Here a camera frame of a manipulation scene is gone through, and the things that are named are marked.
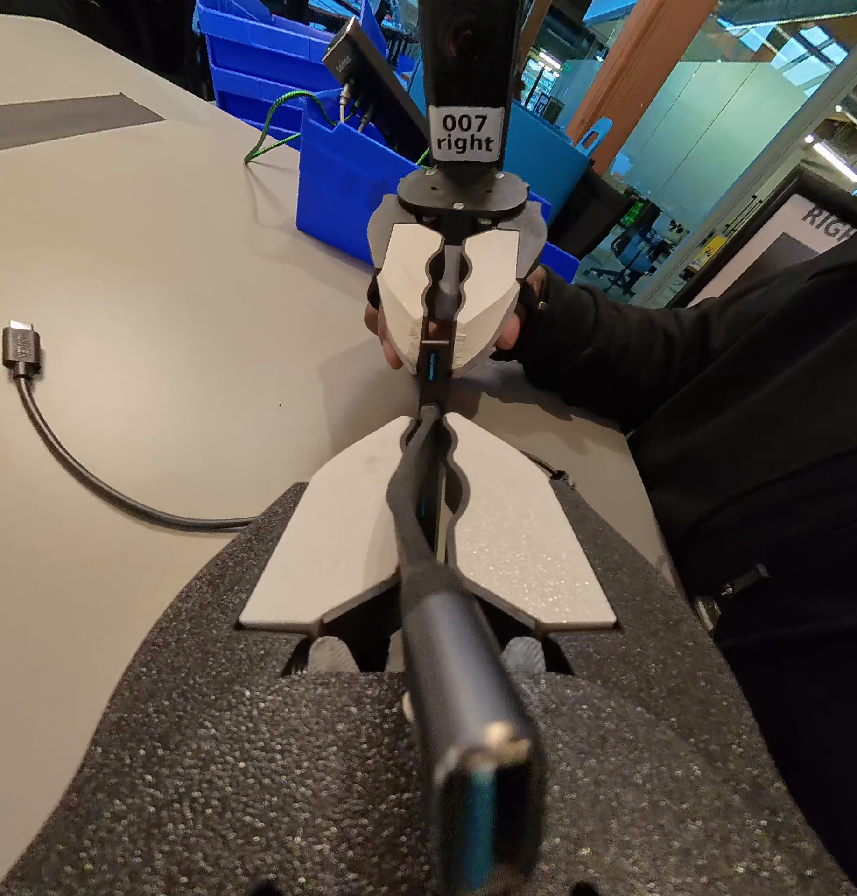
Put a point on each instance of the black framed sign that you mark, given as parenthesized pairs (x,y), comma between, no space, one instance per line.
(806,238)

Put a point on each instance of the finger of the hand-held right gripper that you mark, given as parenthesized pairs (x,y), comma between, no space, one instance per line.
(491,280)
(404,280)

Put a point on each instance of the blue plastic bin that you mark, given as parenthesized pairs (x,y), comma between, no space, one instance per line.
(260,84)
(260,28)
(337,196)

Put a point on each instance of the person's right forearm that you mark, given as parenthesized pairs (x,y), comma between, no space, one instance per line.
(645,350)

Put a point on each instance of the large black USB hub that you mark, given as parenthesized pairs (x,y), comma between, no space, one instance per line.
(372,70)

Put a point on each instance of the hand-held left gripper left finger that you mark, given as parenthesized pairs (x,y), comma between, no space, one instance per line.
(316,553)

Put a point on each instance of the slim black USB hub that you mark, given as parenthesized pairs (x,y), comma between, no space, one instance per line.
(434,378)

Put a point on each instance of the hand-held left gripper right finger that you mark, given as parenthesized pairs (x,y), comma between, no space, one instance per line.
(533,553)

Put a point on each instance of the wooden post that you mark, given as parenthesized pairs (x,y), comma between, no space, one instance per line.
(645,63)

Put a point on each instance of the grey desk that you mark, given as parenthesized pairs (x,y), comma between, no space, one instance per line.
(155,280)

